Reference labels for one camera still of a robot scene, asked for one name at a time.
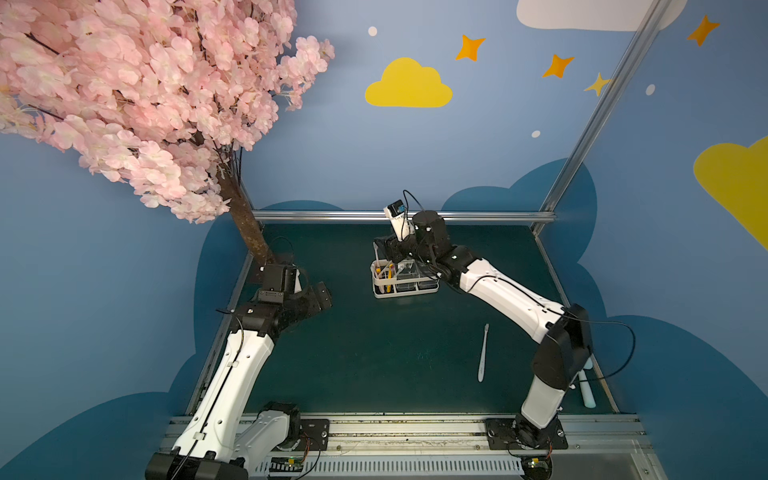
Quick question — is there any yellow toothbrush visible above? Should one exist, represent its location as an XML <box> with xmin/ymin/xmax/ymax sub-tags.
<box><xmin>381</xmin><ymin>264</ymin><xmax>396</xmax><ymax>294</ymax></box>

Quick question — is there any pale white toothbrush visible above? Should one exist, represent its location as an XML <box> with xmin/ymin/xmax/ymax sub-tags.
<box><xmin>477</xmin><ymin>324</ymin><xmax>490</xmax><ymax>383</ymax></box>

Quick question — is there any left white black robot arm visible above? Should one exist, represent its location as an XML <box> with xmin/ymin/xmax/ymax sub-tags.
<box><xmin>145</xmin><ymin>264</ymin><xmax>332</xmax><ymax>479</ymax></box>

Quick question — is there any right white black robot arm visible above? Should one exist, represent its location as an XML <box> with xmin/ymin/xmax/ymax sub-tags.
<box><xmin>375</xmin><ymin>200</ymin><xmax>593</xmax><ymax>449</ymax></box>

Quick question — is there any white toothbrush holder rack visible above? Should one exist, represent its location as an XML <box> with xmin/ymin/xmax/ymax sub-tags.
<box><xmin>370</xmin><ymin>259</ymin><xmax>439</xmax><ymax>299</ymax></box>

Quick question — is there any left green circuit board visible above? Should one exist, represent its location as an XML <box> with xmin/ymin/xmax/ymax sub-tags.
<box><xmin>267</xmin><ymin>456</ymin><xmax>306</xmax><ymax>478</ymax></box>

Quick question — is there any green circuit board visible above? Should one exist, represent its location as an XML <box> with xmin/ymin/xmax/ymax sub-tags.
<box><xmin>267</xmin><ymin>456</ymin><xmax>306</xmax><ymax>478</ymax></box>
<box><xmin>521</xmin><ymin>457</ymin><xmax>553</xmax><ymax>480</ymax></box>

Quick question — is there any light blue brush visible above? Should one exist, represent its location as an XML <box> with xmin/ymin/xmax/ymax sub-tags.
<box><xmin>578</xmin><ymin>358</ymin><xmax>596</xmax><ymax>409</ymax></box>

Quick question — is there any pink cherry blossom tree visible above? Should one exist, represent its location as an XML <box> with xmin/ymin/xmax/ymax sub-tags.
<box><xmin>1</xmin><ymin>0</ymin><xmax>335</xmax><ymax>265</ymax></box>

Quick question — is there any right green circuit board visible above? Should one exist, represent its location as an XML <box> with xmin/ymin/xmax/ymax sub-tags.
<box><xmin>521</xmin><ymin>457</ymin><xmax>553</xmax><ymax>480</ymax></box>

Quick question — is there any aluminium frame back bar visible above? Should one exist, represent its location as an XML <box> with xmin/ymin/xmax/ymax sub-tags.
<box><xmin>253</xmin><ymin>210</ymin><xmax>556</xmax><ymax>224</ymax></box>

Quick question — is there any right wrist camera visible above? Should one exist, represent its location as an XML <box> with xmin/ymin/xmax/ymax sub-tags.
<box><xmin>383</xmin><ymin>200</ymin><xmax>414</xmax><ymax>241</ymax></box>

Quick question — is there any tree base plate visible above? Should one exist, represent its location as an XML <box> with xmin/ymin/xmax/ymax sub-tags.
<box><xmin>246</xmin><ymin>253</ymin><xmax>295</xmax><ymax>285</ymax></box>

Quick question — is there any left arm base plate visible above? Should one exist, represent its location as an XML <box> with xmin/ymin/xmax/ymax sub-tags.
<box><xmin>289</xmin><ymin>417</ymin><xmax>331</xmax><ymax>451</ymax></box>

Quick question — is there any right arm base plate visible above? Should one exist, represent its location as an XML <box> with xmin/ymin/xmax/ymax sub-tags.
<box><xmin>484</xmin><ymin>417</ymin><xmax>568</xmax><ymax>451</ymax></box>

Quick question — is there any aluminium rail front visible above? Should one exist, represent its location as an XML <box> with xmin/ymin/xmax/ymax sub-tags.
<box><xmin>146</xmin><ymin>412</ymin><xmax>667</xmax><ymax>480</ymax></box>

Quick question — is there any aluminium frame upright post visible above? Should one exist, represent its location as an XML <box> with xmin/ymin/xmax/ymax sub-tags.
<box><xmin>539</xmin><ymin>0</ymin><xmax>673</xmax><ymax>221</ymax></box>

